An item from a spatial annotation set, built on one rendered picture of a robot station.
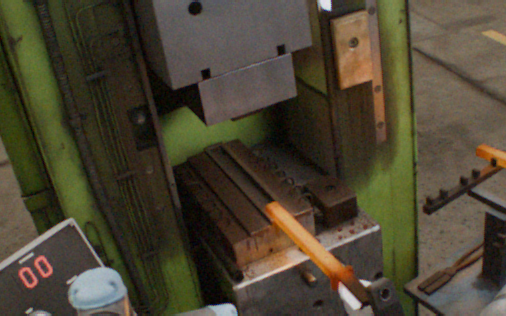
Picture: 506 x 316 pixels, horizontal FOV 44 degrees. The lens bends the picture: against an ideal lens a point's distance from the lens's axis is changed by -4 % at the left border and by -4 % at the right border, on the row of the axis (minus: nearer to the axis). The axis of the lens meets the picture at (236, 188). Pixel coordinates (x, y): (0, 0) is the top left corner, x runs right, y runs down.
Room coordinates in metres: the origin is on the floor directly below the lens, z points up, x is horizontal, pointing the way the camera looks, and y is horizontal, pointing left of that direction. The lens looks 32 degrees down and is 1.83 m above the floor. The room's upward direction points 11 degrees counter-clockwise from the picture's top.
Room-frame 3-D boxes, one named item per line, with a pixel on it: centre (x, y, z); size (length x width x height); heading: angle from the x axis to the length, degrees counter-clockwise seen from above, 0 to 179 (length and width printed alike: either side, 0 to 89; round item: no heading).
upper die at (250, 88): (1.37, 0.00, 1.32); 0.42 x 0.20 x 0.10; 17
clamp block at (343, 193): (1.28, -0.22, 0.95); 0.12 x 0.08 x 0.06; 17
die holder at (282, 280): (1.40, -0.05, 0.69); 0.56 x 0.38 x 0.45; 17
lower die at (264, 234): (1.37, 0.00, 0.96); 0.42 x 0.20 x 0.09; 17
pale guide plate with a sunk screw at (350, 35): (1.39, -0.33, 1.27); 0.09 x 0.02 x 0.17; 107
